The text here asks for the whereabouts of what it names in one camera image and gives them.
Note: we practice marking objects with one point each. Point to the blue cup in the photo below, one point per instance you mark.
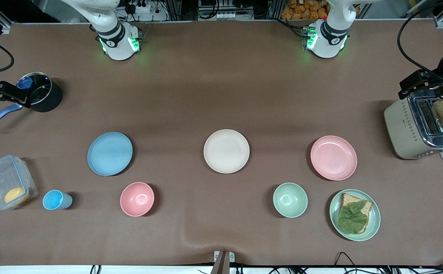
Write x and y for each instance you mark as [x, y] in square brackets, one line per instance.
[55, 200]

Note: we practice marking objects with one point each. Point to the beige plate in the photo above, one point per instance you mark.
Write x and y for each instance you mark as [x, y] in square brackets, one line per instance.
[226, 151]

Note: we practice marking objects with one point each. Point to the white multi-socket strip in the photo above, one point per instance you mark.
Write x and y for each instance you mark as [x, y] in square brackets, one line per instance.
[221, 15]

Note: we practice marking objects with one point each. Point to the bag of orange snacks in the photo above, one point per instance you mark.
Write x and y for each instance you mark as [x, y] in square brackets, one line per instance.
[305, 9]

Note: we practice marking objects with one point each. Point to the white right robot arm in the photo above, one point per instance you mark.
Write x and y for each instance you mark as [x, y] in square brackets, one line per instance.
[111, 26]

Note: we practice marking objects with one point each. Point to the green plate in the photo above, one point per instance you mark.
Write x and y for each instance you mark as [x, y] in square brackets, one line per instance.
[373, 224]

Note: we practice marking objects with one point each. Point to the beige chrome toaster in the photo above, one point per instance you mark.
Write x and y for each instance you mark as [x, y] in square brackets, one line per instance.
[406, 133]

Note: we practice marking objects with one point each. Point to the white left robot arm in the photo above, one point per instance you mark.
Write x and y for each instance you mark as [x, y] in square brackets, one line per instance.
[331, 34]

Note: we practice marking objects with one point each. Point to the blue plate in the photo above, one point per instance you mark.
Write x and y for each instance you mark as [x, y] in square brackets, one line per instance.
[110, 153]

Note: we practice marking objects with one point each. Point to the brown bread slice with crust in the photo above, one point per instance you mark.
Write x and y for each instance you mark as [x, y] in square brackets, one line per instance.
[366, 207]

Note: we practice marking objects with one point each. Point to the metal table bracket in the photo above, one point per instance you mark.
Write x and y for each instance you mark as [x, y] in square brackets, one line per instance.
[224, 260]

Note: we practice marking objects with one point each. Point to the pink bowl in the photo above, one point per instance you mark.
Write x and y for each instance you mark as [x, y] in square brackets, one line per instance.
[137, 199]

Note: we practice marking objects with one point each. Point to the pink plate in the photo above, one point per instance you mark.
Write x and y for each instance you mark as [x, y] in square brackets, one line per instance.
[333, 157]

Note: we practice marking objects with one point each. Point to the clear plastic container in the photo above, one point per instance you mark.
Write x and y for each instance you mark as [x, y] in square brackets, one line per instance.
[0, 179]

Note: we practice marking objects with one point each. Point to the green lettuce leaf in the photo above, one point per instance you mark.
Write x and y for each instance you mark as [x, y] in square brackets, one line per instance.
[352, 219]

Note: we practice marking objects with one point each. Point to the small blue knob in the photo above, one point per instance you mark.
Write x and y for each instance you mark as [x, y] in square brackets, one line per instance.
[24, 82]

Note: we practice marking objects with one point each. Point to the green bowl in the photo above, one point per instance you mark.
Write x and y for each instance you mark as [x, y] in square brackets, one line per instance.
[290, 199]

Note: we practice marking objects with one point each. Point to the white power strip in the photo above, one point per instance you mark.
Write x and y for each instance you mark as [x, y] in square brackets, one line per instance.
[139, 7]

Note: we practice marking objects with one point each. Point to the orange round food item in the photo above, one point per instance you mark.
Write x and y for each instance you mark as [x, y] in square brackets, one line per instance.
[16, 195]

